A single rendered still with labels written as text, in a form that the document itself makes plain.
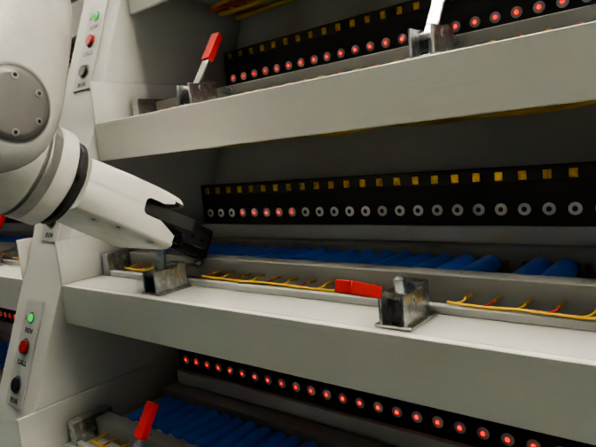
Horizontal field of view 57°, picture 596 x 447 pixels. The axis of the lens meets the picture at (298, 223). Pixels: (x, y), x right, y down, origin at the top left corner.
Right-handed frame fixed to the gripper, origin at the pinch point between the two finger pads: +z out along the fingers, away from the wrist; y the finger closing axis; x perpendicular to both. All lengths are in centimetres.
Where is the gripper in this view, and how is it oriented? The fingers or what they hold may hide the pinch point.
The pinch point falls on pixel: (191, 239)
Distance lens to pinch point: 58.5
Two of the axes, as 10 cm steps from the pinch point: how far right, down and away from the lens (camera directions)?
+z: 5.9, 3.4, 7.3
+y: 7.7, 0.1, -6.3
